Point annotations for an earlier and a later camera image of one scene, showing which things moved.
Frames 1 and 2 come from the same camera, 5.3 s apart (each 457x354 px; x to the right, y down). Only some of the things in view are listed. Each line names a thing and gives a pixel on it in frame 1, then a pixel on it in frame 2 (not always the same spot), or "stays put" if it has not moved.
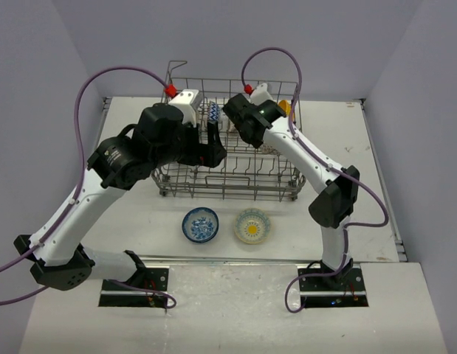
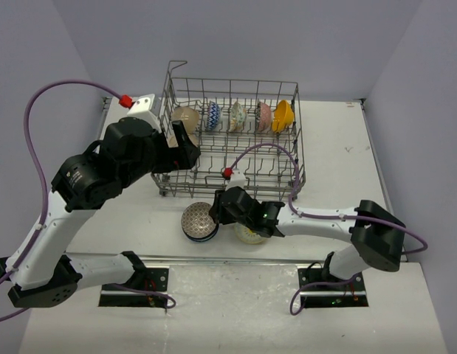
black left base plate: [155, 279] stays put
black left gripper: [210, 154] to [183, 157]
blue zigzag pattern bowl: [213, 111] stays put
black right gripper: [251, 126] to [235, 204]
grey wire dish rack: [246, 173] stays put
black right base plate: [344, 289] stays put
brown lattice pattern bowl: [268, 149] to [196, 222]
